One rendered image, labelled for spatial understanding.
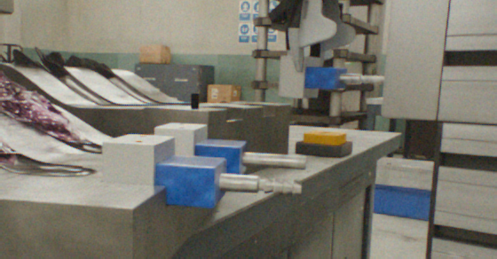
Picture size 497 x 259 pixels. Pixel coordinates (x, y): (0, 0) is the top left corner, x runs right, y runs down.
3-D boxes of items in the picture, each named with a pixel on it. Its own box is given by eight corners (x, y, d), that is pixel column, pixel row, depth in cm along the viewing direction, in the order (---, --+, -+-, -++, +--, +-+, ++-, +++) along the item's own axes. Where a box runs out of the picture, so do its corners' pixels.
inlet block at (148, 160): (301, 217, 37) (304, 143, 36) (297, 238, 32) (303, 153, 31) (129, 203, 39) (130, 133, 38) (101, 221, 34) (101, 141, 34)
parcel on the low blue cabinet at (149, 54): (171, 64, 812) (172, 45, 808) (159, 63, 783) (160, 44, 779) (150, 64, 832) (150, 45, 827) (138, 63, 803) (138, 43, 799)
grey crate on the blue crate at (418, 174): (456, 184, 378) (458, 163, 376) (451, 194, 342) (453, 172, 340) (369, 174, 407) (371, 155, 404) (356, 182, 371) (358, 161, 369)
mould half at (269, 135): (287, 160, 81) (292, 74, 79) (206, 189, 58) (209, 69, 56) (55, 135, 104) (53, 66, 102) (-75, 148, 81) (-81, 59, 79)
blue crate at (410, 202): (453, 212, 381) (456, 183, 378) (447, 225, 345) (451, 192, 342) (367, 200, 410) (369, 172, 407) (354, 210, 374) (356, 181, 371)
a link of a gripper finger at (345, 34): (351, 74, 68) (351, 1, 65) (309, 73, 72) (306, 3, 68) (358, 68, 71) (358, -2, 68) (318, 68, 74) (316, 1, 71)
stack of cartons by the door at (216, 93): (264, 143, 759) (267, 86, 747) (256, 145, 730) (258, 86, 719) (215, 137, 799) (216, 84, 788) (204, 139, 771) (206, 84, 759)
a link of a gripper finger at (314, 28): (326, 66, 61) (338, -11, 61) (280, 66, 64) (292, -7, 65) (335, 73, 64) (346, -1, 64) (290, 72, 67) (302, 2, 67)
